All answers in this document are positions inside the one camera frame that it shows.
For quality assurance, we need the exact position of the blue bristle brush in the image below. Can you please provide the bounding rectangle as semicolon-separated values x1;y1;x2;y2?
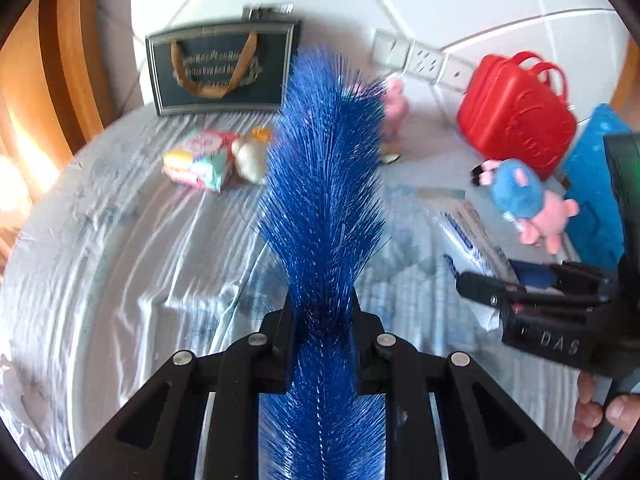
255;45;396;480

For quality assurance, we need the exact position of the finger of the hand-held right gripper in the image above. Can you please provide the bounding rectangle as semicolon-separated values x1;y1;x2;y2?
510;259;621;293
456;271;608;312

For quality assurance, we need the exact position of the white blue printed box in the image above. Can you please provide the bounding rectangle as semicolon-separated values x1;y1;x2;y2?
440;199;518;278

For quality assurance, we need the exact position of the white wall switch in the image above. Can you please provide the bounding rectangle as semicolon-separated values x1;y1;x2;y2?
372;30;416;68

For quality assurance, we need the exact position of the person's right hand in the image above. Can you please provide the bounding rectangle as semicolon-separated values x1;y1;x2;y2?
572;372;640;443

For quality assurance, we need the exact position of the wooden wall frame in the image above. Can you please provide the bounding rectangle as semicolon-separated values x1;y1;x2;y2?
0;0;136;201

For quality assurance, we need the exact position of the black metal clip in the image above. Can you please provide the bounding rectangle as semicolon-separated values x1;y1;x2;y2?
242;4;293;21

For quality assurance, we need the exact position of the cream yellow plush toy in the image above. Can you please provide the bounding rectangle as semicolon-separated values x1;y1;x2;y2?
232;127;273;183

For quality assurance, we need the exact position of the blue plastic crate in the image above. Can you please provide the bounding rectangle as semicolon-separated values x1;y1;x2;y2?
560;104;631;271

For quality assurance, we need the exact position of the black gift box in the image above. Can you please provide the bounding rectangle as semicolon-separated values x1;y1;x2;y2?
145;19;303;117

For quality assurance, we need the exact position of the pig plush green dress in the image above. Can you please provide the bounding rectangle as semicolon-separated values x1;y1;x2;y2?
382;77;409;166

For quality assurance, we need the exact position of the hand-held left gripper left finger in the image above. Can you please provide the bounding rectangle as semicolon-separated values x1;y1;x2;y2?
60;305;296;480

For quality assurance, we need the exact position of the blue-dress pig plush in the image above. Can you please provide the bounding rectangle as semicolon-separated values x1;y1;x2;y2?
470;158;581;255

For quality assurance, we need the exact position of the red small suitcase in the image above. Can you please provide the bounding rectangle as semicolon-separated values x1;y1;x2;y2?
456;51;578;181

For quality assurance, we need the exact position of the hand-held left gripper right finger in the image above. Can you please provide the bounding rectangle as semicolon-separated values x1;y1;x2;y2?
350;290;581;480

